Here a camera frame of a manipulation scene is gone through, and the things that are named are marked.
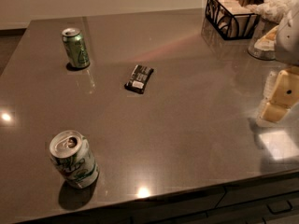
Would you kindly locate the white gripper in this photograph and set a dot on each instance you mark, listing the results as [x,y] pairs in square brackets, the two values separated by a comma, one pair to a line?
[288,40]

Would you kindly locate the green 7up can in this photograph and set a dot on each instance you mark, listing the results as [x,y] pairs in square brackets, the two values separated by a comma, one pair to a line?
[75,48]

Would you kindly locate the white green soda can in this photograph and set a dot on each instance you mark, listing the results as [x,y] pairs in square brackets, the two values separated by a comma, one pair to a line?
[72,156]

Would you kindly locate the clear glass jar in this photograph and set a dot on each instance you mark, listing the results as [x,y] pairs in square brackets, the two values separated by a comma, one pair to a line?
[261,46]

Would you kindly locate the white crumpled plastic bag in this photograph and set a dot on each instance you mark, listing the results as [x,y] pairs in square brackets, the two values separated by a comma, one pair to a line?
[273,10]

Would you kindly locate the black wire napkin basket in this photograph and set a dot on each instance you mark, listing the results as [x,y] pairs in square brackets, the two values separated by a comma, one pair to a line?
[233,19]

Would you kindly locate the dark cabinet drawer handle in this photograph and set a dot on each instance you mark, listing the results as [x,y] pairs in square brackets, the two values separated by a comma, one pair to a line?
[280,207]

